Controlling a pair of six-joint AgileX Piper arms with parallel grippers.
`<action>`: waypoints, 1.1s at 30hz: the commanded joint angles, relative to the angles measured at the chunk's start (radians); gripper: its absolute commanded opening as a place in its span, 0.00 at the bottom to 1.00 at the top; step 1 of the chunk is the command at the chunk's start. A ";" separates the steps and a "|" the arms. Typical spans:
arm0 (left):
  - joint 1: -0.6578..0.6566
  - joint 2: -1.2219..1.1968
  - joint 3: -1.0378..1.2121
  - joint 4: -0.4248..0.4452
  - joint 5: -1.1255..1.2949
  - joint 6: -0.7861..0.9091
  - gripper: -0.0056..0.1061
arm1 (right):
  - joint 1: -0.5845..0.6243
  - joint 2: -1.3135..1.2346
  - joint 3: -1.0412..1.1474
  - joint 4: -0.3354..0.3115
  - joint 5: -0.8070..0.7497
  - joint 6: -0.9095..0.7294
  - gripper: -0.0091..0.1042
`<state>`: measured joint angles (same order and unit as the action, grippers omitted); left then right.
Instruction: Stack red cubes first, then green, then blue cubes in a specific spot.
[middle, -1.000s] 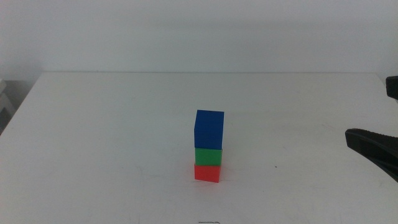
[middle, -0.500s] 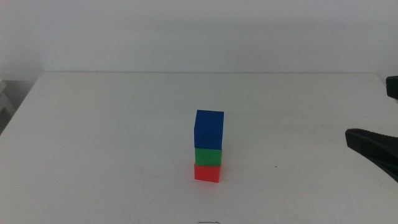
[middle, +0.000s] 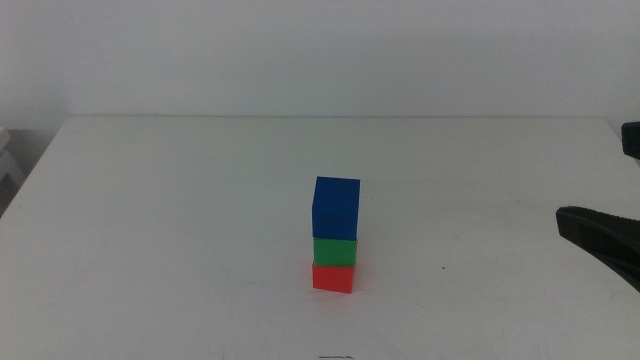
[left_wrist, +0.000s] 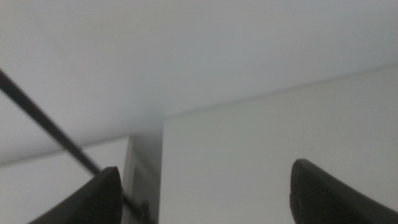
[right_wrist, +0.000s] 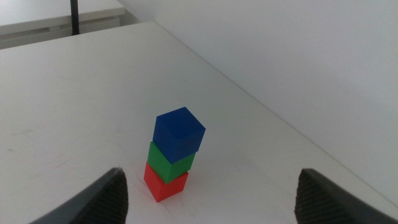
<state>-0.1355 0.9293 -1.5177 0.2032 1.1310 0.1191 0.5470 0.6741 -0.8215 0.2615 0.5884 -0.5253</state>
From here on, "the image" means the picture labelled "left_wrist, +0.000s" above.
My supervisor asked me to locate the thin black cable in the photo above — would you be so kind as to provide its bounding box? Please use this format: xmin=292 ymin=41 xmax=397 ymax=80
xmin=0 ymin=68 xmax=158 ymax=224

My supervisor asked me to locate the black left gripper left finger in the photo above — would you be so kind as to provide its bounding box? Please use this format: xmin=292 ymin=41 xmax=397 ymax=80
xmin=27 ymin=166 xmax=124 ymax=224

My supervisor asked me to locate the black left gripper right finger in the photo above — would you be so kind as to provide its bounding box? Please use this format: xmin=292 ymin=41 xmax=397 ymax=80
xmin=289 ymin=158 xmax=398 ymax=224

